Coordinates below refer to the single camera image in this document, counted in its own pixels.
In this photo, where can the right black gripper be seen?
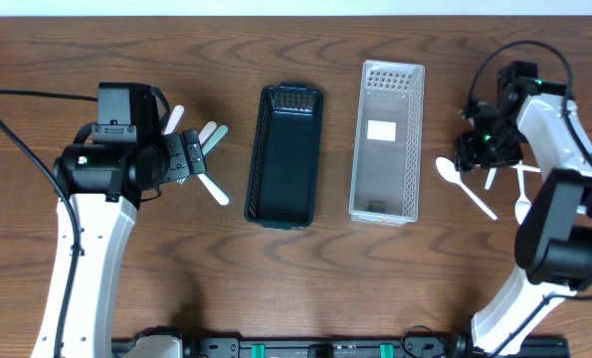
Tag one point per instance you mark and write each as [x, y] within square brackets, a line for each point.
[468, 154]

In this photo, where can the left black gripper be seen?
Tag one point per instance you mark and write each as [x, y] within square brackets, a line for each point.
[192, 152]

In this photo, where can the white spoon bowl up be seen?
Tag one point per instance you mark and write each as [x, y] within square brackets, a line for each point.
[490, 178]

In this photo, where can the white spoon horizontal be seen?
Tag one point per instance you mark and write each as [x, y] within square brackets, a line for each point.
[526, 168]

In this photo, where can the white spoon clear basket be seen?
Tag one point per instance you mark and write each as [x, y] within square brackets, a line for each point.
[447, 170]

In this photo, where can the white spoon bowl down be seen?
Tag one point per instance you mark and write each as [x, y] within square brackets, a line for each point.
[522, 204]

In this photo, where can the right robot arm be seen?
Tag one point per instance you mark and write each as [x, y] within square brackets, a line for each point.
[553, 244]

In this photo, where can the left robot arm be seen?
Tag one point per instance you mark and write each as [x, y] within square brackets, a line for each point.
[133, 147]

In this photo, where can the white plastic fork upper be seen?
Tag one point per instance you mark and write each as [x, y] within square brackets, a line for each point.
[207, 131]

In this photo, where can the white plastic fork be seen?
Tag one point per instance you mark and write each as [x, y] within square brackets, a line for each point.
[207, 131]
[217, 193]

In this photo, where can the white plastic spoon left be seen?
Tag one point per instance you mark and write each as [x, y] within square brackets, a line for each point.
[174, 119]

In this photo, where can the mint green plastic fork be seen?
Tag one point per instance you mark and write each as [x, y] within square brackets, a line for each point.
[215, 138]

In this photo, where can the white plastic fork lower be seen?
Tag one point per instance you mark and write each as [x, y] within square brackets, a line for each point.
[217, 193]

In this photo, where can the dark green plastic basket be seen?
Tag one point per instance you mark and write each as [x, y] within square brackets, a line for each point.
[283, 174]

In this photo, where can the clear plastic basket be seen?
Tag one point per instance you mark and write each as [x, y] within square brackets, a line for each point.
[385, 177]

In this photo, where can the white label in clear basket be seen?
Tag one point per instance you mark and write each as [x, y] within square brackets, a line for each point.
[381, 130]

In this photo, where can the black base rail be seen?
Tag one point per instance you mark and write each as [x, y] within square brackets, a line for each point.
[164, 341]

